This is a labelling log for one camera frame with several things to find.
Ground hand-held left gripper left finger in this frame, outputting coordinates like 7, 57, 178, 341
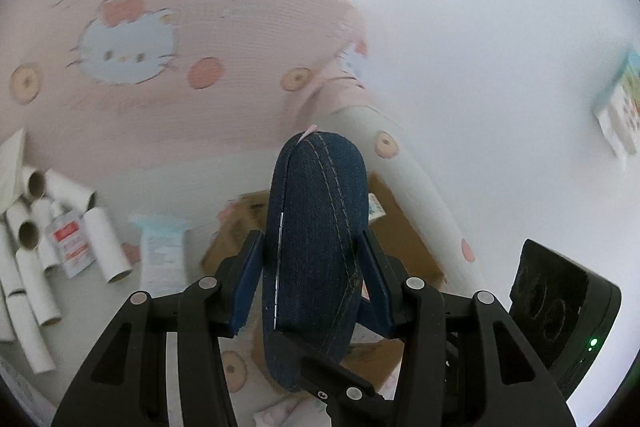
50, 231, 264, 427

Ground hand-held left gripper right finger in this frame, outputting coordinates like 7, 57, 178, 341
357, 229, 573, 427

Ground brown cardboard box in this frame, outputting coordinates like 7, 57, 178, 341
200, 174, 447, 400

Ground denim glasses case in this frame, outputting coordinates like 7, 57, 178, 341
262, 132, 371, 394

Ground white green cartoon box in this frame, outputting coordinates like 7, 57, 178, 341
367, 192, 386, 221

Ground light blue wipes packet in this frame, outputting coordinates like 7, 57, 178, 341
128, 213, 192, 297

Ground person's patterned pajama legs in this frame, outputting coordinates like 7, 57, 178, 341
252, 394, 333, 427

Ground pile of white paper tubes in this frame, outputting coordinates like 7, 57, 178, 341
0, 164, 135, 374

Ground red label sachet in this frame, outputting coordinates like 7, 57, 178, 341
47, 201, 97, 279

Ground white picture-print box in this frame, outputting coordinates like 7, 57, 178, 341
594, 48, 640, 170

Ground plain white box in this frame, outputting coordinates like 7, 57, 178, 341
0, 128, 27, 214

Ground pink printed bed bumper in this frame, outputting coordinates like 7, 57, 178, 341
0, 0, 373, 172

